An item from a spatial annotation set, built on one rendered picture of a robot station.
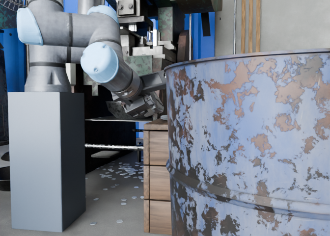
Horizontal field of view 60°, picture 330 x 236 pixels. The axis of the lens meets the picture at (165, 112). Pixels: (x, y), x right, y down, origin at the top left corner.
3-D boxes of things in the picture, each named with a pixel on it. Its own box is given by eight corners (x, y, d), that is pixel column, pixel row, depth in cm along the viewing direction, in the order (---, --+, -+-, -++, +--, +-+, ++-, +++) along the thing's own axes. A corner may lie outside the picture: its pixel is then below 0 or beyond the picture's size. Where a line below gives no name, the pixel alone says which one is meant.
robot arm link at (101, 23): (71, -2, 64) (73, 38, 60) (121, 4, 68) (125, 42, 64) (70, 22, 71) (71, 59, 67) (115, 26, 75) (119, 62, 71)
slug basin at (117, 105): (151, 120, 152) (151, 101, 152) (95, 118, 161) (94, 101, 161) (168, 116, 185) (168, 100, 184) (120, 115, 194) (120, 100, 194)
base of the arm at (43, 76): (57, 91, 91) (56, 60, 90) (14, 91, 93) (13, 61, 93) (78, 92, 106) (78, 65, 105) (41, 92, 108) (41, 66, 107)
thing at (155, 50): (162, 57, 151) (162, 45, 150) (87, 60, 163) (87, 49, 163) (176, 63, 180) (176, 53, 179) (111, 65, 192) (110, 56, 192)
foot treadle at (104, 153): (109, 167, 132) (109, 156, 131) (90, 166, 134) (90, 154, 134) (150, 146, 188) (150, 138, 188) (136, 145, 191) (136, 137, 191)
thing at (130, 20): (145, 25, 160) (145, 15, 160) (112, 28, 166) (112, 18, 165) (153, 32, 176) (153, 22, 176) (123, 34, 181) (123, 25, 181)
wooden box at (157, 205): (268, 243, 84) (270, 126, 82) (143, 232, 91) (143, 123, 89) (252, 196, 124) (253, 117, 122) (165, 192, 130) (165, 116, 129)
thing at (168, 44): (173, 49, 161) (173, 30, 161) (145, 50, 166) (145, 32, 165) (176, 50, 167) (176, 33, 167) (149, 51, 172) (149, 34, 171)
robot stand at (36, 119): (62, 232, 91) (59, 91, 89) (11, 228, 94) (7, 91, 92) (86, 210, 109) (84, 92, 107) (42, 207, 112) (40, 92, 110)
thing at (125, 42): (124, 53, 141) (123, 25, 140) (98, 54, 144) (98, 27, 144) (142, 59, 165) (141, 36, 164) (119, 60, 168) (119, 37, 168)
